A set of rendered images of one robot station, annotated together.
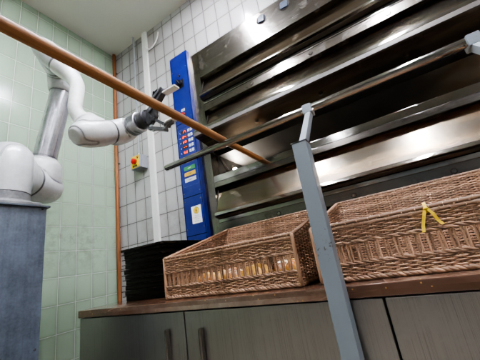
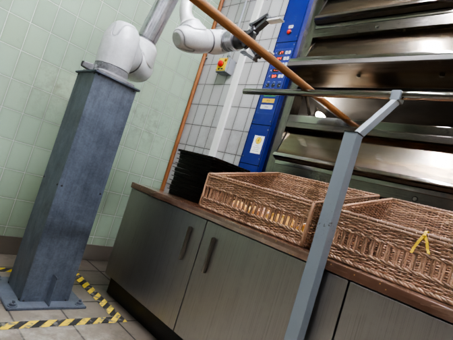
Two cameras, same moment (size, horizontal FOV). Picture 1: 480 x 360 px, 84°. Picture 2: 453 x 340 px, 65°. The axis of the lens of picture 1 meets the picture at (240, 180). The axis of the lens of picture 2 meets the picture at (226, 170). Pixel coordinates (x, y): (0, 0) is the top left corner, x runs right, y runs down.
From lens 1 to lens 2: 0.42 m
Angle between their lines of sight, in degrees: 21
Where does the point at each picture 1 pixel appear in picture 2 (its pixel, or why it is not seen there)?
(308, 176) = (342, 164)
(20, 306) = (100, 159)
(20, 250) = (110, 118)
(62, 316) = (116, 179)
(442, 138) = not seen: outside the picture
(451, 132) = not seen: outside the picture
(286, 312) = (278, 256)
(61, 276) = (125, 146)
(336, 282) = (319, 252)
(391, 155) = not seen: outside the picture
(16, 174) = (124, 54)
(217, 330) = (225, 245)
